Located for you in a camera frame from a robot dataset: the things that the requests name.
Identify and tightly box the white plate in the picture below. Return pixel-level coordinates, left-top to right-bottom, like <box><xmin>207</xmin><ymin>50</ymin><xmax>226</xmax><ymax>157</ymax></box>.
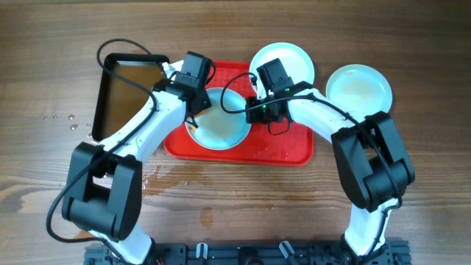
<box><xmin>249</xmin><ymin>42</ymin><xmax>315</xmax><ymax>99</ymax></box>
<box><xmin>325</xmin><ymin>64</ymin><xmax>393</xmax><ymax>115</ymax></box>
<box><xmin>185</xmin><ymin>88</ymin><xmax>251</xmax><ymax>151</ymax></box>

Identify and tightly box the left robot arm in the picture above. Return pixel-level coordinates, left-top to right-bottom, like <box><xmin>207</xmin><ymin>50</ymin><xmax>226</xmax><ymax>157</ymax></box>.
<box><xmin>54</xmin><ymin>79</ymin><xmax>210</xmax><ymax>264</ymax></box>

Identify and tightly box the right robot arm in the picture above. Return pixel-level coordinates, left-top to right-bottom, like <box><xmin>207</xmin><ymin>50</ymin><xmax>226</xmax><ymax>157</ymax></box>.
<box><xmin>244</xmin><ymin>82</ymin><xmax>415</xmax><ymax>264</ymax></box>

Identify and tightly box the black rectangular water basin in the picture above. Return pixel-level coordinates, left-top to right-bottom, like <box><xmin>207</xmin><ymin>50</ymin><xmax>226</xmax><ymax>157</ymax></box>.
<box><xmin>91</xmin><ymin>53</ymin><xmax>169</xmax><ymax>141</ymax></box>

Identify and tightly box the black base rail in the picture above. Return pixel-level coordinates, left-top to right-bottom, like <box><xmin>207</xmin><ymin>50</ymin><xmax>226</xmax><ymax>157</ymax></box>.
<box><xmin>83</xmin><ymin>240</ymin><xmax>412</xmax><ymax>265</ymax></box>

